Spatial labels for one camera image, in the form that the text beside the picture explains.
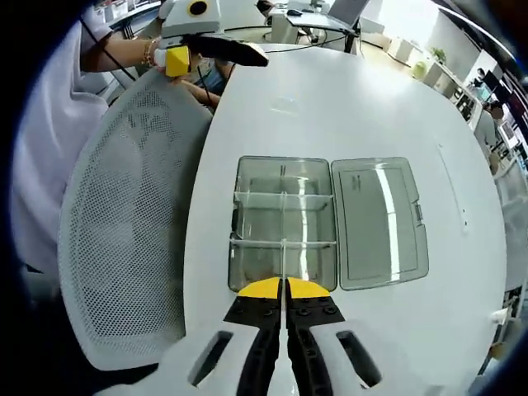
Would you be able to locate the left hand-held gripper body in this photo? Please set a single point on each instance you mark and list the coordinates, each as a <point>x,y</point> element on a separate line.
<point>189,20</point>

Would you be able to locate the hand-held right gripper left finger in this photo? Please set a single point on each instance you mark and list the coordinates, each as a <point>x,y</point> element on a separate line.
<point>231,354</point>

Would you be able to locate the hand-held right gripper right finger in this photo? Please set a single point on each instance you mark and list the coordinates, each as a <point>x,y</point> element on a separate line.
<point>330,359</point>

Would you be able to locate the long clear plastic divider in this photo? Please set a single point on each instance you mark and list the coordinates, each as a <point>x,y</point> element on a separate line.
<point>284,264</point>

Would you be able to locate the clear plastic guide fixture box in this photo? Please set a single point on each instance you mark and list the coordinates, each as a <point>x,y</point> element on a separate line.
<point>379,222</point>

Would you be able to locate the grey open laptop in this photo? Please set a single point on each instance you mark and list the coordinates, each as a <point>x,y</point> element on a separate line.
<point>348,10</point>

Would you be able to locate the person's light shirt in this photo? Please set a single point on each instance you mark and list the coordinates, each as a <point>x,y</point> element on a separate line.
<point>45,144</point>

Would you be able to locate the grey mesh office chair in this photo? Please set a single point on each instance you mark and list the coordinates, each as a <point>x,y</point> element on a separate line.
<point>123,227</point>

